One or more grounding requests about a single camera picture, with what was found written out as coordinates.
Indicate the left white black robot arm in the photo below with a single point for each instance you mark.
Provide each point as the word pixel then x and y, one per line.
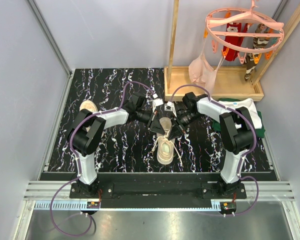
pixel 85 144

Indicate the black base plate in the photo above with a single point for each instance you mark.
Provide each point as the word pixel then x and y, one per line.
pixel 158 190

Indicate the red sock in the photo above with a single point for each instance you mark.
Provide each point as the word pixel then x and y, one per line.
pixel 235 27

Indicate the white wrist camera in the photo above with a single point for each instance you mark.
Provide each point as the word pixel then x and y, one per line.
pixel 156 102
pixel 170 107

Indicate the green folded garment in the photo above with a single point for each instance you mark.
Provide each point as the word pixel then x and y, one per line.
pixel 260 132

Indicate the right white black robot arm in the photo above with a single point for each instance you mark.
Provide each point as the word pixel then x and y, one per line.
pixel 237 133

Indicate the beige sneaker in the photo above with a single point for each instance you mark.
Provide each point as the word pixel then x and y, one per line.
pixel 88 107
pixel 166 124

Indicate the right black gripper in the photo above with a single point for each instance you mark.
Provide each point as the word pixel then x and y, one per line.
pixel 176 130

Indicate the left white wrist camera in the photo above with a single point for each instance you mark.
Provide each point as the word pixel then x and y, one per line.
pixel 156 102

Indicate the brown striped sock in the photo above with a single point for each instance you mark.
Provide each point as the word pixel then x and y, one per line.
pixel 259 42

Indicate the white t-shirt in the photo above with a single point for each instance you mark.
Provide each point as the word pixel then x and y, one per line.
pixel 250 105

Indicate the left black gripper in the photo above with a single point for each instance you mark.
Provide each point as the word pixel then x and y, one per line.
pixel 154 125

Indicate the pink round clip hanger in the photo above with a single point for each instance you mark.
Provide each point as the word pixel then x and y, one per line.
pixel 217 20

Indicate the wooden drying rack frame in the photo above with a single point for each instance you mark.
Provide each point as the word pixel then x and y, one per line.
pixel 230 79

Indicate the pink bra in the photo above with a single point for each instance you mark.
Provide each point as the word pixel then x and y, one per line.
pixel 202 73

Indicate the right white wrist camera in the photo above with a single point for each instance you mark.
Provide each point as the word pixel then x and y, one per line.
pixel 170 107

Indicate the black marble pattern mat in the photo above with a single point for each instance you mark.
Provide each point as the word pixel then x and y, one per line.
pixel 128 148

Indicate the cream shoelace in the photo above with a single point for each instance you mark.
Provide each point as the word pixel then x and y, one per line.
pixel 176 152

